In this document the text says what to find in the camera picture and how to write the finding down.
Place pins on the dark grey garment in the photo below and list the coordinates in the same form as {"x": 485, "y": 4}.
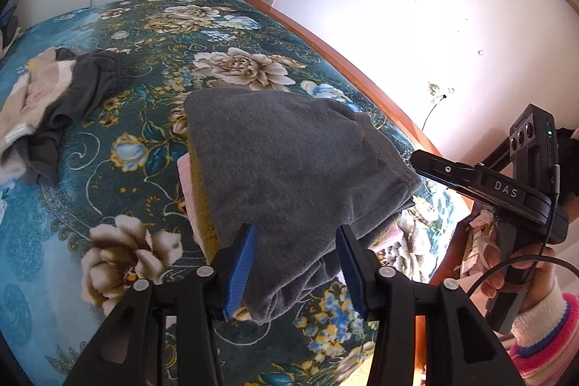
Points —
{"x": 86, "y": 87}

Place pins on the beige fleece garment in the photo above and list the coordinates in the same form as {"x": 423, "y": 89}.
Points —
{"x": 31, "y": 96}

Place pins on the wooden bed side rail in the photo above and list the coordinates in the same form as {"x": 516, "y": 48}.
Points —
{"x": 362, "y": 74}

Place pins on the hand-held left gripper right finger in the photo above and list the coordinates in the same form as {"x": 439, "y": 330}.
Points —
{"x": 353, "y": 273}

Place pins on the printed cloth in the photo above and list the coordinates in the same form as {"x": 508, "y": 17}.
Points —
{"x": 472, "y": 241}

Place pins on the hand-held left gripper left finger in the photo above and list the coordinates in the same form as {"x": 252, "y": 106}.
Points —
{"x": 239, "y": 273}

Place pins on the blue floral bed blanket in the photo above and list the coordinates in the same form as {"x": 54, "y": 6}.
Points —
{"x": 135, "y": 142}

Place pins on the grey sweatshirt with gold print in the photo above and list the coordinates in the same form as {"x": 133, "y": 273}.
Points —
{"x": 294, "y": 160}

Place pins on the person's right hand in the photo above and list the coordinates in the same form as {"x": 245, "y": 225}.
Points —
{"x": 540, "y": 273}

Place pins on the white wall socket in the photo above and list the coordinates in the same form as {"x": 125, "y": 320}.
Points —
{"x": 434, "y": 87}

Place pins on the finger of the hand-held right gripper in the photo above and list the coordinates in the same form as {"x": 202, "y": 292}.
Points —
{"x": 443, "y": 173}

